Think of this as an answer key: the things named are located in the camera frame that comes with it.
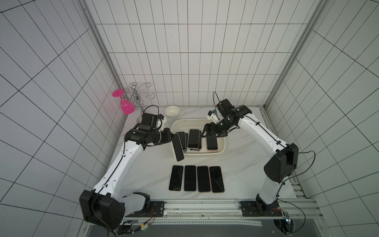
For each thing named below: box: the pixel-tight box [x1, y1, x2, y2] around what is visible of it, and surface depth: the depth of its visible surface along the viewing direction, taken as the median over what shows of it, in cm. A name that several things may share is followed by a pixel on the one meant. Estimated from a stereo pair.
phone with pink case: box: [196, 165, 211, 194], surface depth 85 cm
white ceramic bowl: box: [164, 105, 181, 118], surface depth 113 cm
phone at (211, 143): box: [206, 136, 219, 152], surface depth 97 cm
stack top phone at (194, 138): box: [188, 129, 200, 149], surface depth 97 cm
